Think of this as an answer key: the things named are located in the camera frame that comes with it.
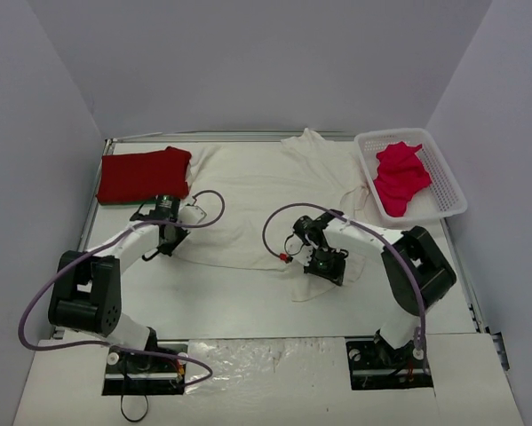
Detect white t shirt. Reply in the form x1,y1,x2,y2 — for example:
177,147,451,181
176,130,369,302

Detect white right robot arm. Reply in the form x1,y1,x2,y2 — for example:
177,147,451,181
288,209,457,367

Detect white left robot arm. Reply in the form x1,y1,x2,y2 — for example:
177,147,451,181
48,195,206,371

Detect folded red t shirt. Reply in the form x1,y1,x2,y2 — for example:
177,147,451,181
96,146,192,205

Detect pink t shirt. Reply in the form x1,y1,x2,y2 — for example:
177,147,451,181
373,141,432,217

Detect white plastic basket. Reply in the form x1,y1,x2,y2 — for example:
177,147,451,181
354,128,467,226

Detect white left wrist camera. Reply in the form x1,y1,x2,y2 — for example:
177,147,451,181
178,203,207,225

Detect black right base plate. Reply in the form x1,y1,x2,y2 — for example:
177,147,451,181
345,337,433,391

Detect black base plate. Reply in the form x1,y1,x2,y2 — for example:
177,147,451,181
102,349,187,396
345,337,433,391

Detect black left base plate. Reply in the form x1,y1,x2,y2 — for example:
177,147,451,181
102,349,187,396

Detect black cable loop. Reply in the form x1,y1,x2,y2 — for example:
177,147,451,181
119,392,151,422

